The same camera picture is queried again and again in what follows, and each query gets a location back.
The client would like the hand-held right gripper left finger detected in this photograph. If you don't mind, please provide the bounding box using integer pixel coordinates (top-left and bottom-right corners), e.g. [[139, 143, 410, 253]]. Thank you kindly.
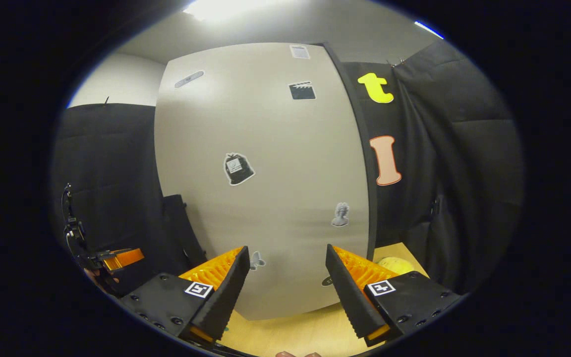
[[119, 246, 250, 347]]

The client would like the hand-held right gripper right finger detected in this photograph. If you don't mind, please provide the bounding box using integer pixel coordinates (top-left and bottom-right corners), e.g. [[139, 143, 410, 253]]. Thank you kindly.
[[325, 243, 459, 348]]

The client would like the yellow coaster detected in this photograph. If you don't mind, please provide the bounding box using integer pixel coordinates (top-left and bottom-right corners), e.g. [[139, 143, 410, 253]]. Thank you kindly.
[[374, 256, 415, 276]]

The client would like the beige cabinet door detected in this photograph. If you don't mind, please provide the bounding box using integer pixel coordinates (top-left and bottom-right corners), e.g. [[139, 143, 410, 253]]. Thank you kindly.
[[154, 42, 370, 321]]

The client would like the black backdrop cloth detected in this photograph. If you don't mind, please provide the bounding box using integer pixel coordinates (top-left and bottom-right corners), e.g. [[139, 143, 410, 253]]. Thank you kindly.
[[50, 40, 524, 298]]

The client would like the black door handle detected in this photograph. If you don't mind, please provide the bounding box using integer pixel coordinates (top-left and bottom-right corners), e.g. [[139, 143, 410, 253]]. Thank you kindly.
[[162, 194, 208, 269]]

